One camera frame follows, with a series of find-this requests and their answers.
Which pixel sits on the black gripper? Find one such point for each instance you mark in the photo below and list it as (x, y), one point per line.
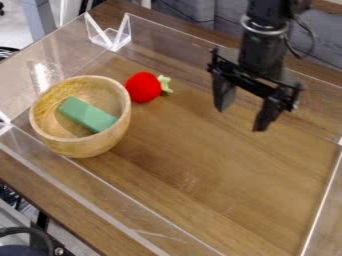
(257, 72)

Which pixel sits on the red plush fruit green stem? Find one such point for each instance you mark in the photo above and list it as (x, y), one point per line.
(146, 86)

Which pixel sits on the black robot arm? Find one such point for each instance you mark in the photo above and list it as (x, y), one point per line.
(275, 12)

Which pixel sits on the green rectangular block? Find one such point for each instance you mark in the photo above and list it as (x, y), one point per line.
(88, 115)

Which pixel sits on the light wooden bowl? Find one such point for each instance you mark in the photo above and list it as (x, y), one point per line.
(66, 137)

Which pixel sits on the clear acrylic tray enclosure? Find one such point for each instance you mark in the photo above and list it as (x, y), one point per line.
(193, 185)

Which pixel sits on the black table leg bracket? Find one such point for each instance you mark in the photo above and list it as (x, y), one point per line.
(46, 242)

